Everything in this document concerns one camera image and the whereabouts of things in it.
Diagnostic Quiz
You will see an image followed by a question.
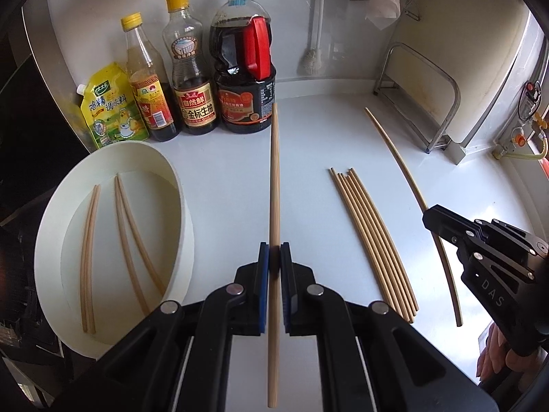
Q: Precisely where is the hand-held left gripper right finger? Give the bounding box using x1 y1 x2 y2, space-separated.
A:
279 242 498 412

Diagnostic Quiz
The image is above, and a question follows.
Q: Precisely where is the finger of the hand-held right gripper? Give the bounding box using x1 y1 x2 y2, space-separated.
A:
422 205 535 282
474 218 549 267

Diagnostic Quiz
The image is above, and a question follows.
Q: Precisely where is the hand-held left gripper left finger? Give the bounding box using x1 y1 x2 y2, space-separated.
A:
73 241 271 412

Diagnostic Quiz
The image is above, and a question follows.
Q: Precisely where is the bundle of wooden chopsticks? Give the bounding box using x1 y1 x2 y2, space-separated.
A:
329 167 419 324

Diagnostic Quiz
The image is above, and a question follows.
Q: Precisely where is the wooden chopstick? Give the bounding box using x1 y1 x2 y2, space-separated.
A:
86 184 102 334
364 107 464 327
267 102 281 397
81 185 98 332
114 174 151 316

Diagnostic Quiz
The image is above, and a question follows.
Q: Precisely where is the white oval basin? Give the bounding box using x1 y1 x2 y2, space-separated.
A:
33 141 198 359

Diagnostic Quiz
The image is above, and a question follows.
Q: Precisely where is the person's right hand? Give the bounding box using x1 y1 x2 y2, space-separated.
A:
476 322 549 396

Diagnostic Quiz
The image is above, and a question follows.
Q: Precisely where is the grey gas valve orange knob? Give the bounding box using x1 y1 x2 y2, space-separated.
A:
493 131 533 161

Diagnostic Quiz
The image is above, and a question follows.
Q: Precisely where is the metal board rack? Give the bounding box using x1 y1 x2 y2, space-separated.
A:
372 42 462 155

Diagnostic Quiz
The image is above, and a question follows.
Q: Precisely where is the large red-capped soy sauce bottle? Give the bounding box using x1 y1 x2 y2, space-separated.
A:
209 0 277 135

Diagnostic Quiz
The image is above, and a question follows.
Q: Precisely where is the yellow-capped soy sauce bottle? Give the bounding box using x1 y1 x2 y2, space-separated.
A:
162 0 217 136

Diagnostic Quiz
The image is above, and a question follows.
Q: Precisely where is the large cream cutting board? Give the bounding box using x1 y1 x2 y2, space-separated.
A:
388 0 549 166

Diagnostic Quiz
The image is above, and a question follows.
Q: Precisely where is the slim yellow-capped vinegar bottle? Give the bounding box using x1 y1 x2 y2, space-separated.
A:
120 13 181 142

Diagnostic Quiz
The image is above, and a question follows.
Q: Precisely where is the yellow green seasoning pouch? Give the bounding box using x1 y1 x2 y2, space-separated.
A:
76 62 151 151

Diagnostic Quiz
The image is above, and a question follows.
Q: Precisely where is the white dish brush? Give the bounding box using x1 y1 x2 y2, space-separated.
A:
297 0 324 78

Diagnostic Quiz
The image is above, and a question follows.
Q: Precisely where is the yellow gas hose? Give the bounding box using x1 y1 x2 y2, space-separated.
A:
500 131 549 161

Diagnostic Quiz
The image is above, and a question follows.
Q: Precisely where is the black cable loop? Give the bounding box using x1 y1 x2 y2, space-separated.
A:
517 81 545 121

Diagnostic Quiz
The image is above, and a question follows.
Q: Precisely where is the metal wire hook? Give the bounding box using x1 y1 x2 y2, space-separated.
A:
401 0 423 22

